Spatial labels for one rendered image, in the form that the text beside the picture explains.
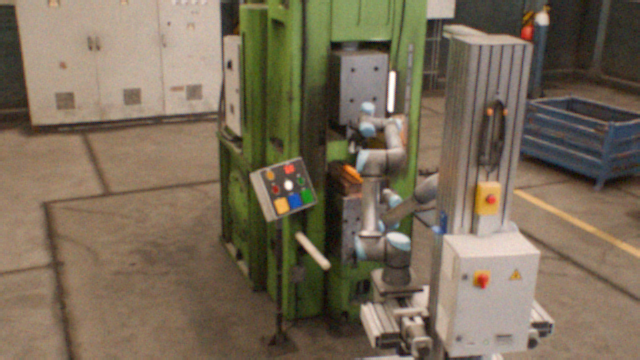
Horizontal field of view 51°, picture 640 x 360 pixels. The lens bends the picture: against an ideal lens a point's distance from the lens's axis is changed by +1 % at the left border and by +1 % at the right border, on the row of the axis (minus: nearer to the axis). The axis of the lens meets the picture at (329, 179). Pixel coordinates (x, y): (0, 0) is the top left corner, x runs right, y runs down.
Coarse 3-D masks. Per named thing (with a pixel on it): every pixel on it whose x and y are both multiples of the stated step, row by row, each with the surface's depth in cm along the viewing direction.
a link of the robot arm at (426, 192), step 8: (432, 176) 348; (424, 184) 345; (432, 184) 344; (416, 192) 346; (424, 192) 344; (432, 192) 343; (408, 200) 351; (416, 200) 347; (424, 200) 345; (400, 208) 355; (408, 208) 353; (416, 208) 353; (384, 216) 364; (392, 216) 360; (400, 216) 358; (384, 224) 364; (392, 224) 365
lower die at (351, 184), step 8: (336, 160) 444; (344, 160) 447; (328, 168) 434; (336, 168) 431; (344, 168) 429; (328, 176) 428; (344, 176) 417; (352, 176) 417; (344, 184) 407; (352, 184) 408; (360, 184) 410; (352, 192) 410; (360, 192) 412
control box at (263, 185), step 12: (276, 168) 370; (300, 168) 382; (252, 180) 365; (264, 180) 362; (276, 180) 367; (288, 180) 373; (264, 192) 361; (288, 192) 371; (312, 192) 383; (264, 204) 364; (288, 204) 369; (312, 204) 381; (276, 216) 361
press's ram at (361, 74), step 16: (368, 48) 406; (336, 64) 384; (352, 64) 381; (368, 64) 385; (384, 64) 389; (336, 80) 387; (352, 80) 384; (368, 80) 389; (384, 80) 393; (336, 96) 390; (352, 96) 388; (368, 96) 392; (384, 96) 397; (336, 112) 392; (352, 112) 391
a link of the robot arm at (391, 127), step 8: (384, 120) 353; (392, 120) 353; (400, 120) 353; (384, 128) 351; (392, 128) 345; (400, 128) 352; (392, 136) 337; (392, 144) 331; (400, 144) 331; (392, 152) 319; (400, 152) 321; (392, 160) 316; (400, 160) 319; (392, 168) 317; (400, 168) 321
